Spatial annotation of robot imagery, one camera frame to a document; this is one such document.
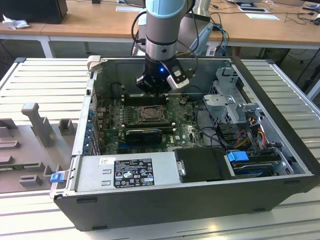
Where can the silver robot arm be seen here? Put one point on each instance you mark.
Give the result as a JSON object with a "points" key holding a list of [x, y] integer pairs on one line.
{"points": [[162, 30]]}

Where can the black RAM slot bank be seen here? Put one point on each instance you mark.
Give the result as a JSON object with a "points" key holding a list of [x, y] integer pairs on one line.
{"points": [[150, 125], [135, 101]]}

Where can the CPU socket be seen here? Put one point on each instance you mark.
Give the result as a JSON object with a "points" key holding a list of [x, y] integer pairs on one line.
{"points": [[136, 113]]}

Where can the green motherboard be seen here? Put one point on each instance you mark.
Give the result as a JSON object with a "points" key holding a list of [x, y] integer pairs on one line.
{"points": [[185, 127]]}

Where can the black graphics card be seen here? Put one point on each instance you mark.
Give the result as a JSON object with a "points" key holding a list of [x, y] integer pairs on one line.
{"points": [[143, 137]]}

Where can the small white labelled box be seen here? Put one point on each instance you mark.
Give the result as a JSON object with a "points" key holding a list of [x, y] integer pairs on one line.
{"points": [[211, 51]]}

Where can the pale blue teach pendant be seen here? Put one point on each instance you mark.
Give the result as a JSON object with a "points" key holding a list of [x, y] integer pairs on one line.
{"points": [[203, 37]]}

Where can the grey metal disk bay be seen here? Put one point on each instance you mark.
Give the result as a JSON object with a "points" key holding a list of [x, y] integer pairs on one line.
{"points": [[222, 105]]}

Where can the white paper sheet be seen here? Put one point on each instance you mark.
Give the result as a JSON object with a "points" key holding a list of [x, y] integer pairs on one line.
{"points": [[127, 8]]}

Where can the wooden desk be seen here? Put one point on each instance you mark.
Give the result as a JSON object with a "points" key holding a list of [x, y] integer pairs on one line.
{"points": [[100, 22]]}

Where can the silver shroud latch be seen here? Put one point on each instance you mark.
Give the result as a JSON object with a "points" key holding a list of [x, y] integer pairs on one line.
{"points": [[181, 170]]}

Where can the black plastic shroud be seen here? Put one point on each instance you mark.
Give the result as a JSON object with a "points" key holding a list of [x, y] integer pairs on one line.
{"points": [[202, 165]]}

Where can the hard disk in blue carrier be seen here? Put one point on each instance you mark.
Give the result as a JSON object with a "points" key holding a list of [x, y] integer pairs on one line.
{"points": [[237, 156]]}

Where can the silver power supply unit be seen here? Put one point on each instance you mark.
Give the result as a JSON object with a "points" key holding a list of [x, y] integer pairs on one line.
{"points": [[92, 175]]}

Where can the dark flat tablet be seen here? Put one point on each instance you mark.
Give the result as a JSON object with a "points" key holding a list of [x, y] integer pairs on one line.
{"points": [[252, 10]]}

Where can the pale blue paper sheet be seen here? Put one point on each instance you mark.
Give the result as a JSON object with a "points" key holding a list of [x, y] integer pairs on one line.
{"points": [[262, 16]]}

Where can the dark grey PC case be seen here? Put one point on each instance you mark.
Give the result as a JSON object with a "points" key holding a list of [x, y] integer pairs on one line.
{"points": [[150, 210]]}

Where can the blue case latch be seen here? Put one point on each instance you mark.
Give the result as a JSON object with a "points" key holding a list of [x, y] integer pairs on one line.
{"points": [[56, 178]]}

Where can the black computer tower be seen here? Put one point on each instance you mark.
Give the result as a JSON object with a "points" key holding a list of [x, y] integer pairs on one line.
{"points": [[32, 10]]}

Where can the grey parts rack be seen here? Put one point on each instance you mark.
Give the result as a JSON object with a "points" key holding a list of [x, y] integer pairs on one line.
{"points": [[30, 152]]}

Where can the crumpled white paper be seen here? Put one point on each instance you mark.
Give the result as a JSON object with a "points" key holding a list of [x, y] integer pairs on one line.
{"points": [[17, 23]]}

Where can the green RAM stick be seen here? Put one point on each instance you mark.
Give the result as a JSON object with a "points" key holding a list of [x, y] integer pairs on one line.
{"points": [[15, 167]]}

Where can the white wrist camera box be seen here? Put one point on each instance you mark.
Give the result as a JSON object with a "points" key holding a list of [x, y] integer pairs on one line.
{"points": [[178, 83]]}

